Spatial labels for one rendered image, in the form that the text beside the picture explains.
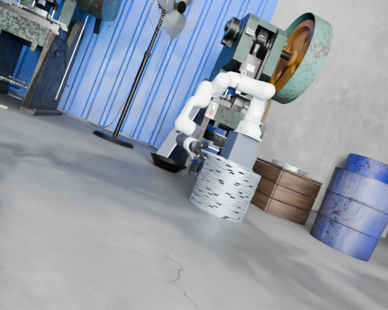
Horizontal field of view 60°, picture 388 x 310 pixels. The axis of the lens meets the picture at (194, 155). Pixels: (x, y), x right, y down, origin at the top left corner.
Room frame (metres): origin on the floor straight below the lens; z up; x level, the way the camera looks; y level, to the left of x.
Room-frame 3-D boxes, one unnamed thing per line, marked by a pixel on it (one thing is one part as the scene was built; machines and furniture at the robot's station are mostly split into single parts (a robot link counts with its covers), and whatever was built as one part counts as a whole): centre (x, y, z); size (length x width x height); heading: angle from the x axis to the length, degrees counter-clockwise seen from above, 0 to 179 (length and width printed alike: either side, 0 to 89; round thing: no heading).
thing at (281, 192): (2.64, -0.74, 0.18); 0.40 x 0.38 x 0.35; 19
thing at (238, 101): (2.91, -0.19, 0.72); 0.25 x 0.14 x 0.14; 13
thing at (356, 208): (2.18, -1.10, 0.24); 0.42 x 0.42 x 0.48
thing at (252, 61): (3.04, -0.16, 1.04); 0.17 x 0.15 x 0.30; 13
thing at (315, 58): (3.26, -0.45, 1.33); 1.03 x 0.28 x 0.82; 13
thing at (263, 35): (3.08, -0.15, 1.27); 0.21 x 0.12 x 0.34; 13
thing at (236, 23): (3.04, 0.09, 1.31); 0.22 x 0.12 x 0.22; 13
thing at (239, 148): (2.37, -0.28, 0.23); 0.18 x 0.18 x 0.45; 17
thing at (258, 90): (2.32, -0.22, 0.78); 0.25 x 0.18 x 0.11; 98
